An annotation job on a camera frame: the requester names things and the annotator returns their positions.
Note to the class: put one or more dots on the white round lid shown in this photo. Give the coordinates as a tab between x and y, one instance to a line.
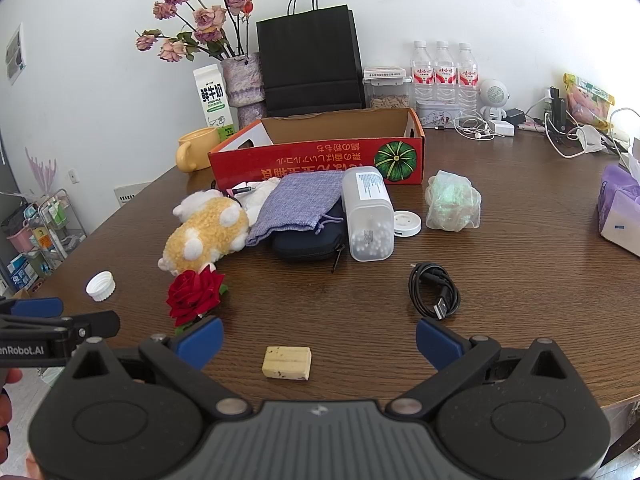
407	223

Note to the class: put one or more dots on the white green milk carton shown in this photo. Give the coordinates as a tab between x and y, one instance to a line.
214	100

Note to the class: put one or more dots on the pink small case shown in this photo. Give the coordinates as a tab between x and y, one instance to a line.
530	126

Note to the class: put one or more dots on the white face mask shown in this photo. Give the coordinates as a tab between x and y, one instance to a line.
591	140

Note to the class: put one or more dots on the yellow pink snack packet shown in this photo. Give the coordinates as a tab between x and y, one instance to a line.
590	100

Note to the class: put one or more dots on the white card on wall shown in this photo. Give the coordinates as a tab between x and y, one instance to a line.
131	194

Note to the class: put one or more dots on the person's left hand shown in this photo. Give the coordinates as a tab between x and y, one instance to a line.
10	376

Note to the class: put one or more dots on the red artificial rose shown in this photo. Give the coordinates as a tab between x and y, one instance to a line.
192	297

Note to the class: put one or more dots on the white yellow plush toy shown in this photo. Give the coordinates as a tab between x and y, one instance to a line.
205	232

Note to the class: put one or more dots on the white printed tin box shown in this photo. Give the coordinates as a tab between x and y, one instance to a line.
440	115

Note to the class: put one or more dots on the dried pink flower bouquet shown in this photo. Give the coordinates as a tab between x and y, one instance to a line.
205	17

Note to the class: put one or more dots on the black upright device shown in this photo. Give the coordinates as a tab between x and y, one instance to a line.
558	110

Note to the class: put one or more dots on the beige eraser block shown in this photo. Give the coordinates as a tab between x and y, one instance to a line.
286	362

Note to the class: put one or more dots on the black power adapter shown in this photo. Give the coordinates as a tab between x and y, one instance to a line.
517	116

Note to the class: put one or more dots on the white charger block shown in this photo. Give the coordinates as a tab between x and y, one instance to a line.
501	127

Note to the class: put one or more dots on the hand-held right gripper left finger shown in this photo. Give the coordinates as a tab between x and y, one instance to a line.
202	342

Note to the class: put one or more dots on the red cardboard box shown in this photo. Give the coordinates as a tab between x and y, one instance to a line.
310	157

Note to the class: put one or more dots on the dark blue zip pouch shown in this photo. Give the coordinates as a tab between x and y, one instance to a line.
305	247

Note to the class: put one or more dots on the clear seed container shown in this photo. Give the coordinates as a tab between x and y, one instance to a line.
387	97

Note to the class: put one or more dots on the white wall outlet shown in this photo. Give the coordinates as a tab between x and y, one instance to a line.
74	176

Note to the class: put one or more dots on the white cloth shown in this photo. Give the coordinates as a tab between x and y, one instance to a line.
262	200

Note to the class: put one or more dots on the purple plant wall sticker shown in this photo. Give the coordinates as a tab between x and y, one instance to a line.
42	172

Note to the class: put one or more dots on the translucent cotton swab container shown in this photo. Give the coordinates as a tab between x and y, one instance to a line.
367	220

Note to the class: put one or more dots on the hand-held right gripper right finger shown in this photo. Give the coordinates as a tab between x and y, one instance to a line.
436	342

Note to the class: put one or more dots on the black paper bag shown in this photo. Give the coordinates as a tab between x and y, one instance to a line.
310	60

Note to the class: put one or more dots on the purple mottled vase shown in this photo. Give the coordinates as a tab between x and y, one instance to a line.
242	80

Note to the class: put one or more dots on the purple tissue pack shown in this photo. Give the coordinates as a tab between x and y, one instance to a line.
620	210

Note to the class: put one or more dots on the grey wall electrical panel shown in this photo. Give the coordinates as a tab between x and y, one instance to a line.
15	55

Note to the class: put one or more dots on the white robot-shaped speaker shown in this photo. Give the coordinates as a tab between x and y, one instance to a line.
494	95

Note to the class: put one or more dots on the yellow ceramic mug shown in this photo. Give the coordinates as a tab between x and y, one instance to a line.
200	147

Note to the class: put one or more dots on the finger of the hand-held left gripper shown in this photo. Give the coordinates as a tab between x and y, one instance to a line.
95	324
37	306

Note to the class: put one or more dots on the white ribbed bottle cap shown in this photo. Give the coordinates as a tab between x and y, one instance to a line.
101	286

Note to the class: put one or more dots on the purple fabric pouch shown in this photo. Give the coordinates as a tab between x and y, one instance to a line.
295	200

